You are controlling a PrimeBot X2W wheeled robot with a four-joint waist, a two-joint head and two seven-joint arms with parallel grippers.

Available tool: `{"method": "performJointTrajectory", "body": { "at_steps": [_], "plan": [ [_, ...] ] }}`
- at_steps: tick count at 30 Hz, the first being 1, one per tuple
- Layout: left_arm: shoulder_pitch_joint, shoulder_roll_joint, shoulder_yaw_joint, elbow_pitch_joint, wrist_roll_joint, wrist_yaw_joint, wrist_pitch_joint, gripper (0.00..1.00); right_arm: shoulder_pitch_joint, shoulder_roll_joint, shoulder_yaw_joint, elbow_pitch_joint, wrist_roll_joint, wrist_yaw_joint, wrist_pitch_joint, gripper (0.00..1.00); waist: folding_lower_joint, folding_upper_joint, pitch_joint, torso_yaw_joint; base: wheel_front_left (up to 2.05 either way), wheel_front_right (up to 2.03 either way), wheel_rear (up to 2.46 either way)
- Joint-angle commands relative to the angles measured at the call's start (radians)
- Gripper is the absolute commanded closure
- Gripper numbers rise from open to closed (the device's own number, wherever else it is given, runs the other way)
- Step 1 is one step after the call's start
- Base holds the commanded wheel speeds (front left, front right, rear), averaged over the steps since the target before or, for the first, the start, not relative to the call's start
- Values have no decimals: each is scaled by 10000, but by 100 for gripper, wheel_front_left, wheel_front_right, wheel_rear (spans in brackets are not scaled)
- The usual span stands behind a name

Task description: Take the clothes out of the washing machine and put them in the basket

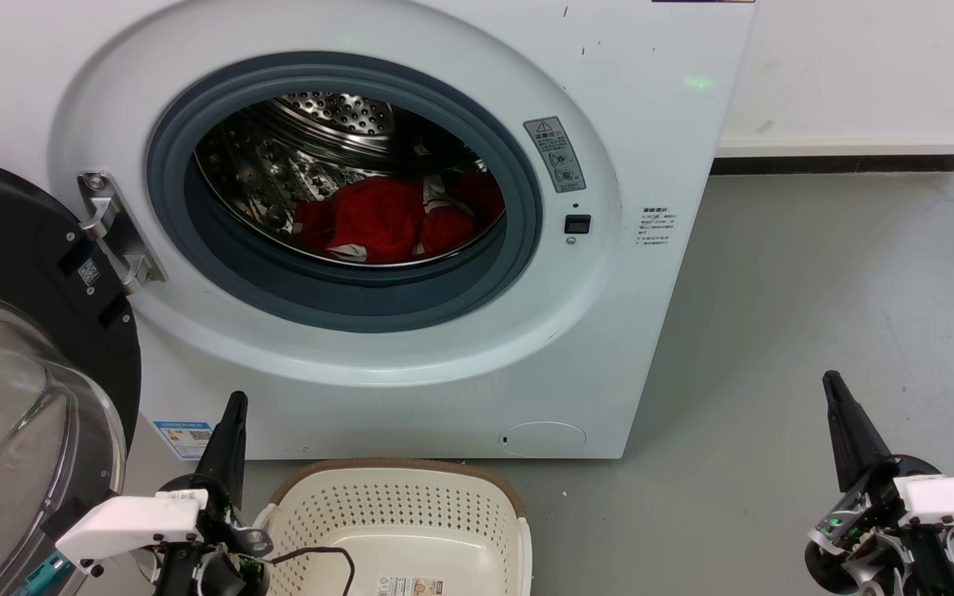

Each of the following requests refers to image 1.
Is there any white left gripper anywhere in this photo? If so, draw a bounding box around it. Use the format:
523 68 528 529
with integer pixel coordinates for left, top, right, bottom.
55 392 272 578

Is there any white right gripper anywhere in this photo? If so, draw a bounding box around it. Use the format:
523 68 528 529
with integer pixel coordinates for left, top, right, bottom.
808 370 954 547

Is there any red and white garment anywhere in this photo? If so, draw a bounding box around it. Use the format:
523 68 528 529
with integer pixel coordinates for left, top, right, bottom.
291 171 504 266

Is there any cream perforated laundry basket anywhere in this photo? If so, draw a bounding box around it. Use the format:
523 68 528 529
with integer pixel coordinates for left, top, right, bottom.
253 459 533 596

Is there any white printed paper label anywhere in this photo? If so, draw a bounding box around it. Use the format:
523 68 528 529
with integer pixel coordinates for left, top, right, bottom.
376 575 445 596

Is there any stainless steel washing machine drum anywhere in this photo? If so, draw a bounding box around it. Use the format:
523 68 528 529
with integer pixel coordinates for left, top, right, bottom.
194 91 507 267

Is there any black round washer door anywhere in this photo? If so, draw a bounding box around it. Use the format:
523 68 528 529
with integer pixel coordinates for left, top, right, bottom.
0 151 142 596

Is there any blue energy label sticker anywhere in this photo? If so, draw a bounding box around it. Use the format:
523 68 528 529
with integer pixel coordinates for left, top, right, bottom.
152 420 214 461

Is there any grey rubber door gasket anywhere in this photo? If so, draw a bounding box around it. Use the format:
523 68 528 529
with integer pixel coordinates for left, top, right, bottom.
146 51 544 334

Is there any silver metal door hinge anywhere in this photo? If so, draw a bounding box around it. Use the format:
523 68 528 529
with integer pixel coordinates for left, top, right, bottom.
77 171 167 296

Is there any black baseboard strip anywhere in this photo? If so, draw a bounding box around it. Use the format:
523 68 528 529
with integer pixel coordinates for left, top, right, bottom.
711 154 954 175

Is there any small printed text sticker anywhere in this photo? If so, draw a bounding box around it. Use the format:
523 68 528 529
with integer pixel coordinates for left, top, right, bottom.
634 205 678 249

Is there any round filter cover panel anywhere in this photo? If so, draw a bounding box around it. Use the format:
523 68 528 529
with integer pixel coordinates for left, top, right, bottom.
499 421 587 458

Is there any white front-load washing machine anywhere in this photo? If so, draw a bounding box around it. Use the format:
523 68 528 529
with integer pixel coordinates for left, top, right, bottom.
0 0 758 461

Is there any grey warning label sticker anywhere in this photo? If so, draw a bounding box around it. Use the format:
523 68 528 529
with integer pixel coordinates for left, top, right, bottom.
523 116 587 194

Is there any teal left cable connector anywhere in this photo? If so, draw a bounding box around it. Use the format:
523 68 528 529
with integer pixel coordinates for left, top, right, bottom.
16 553 74 596

